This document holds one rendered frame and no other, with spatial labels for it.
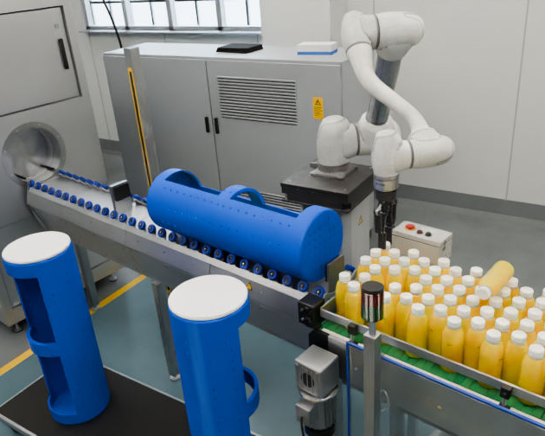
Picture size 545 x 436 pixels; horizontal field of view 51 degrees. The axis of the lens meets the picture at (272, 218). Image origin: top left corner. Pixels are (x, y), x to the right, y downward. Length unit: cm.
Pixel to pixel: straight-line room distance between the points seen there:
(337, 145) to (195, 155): 206
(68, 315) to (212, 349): 88
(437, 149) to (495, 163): 284
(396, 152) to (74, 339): 162
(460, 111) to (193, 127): 211
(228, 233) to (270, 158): 193
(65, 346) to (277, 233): 114
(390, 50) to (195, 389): 148
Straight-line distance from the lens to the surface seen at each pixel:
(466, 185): 500
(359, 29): 230
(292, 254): 205
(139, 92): 319
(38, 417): 313
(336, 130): 268
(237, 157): 431
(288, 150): 402
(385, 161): 200
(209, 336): 194
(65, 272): 258
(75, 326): 270
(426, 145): 204
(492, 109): 475
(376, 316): 161
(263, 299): 229
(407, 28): 235
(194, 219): 239
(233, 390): 210
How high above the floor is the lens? 211
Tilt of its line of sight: 25 degrees down
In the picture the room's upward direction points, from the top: 5 degrees counter-clockwise
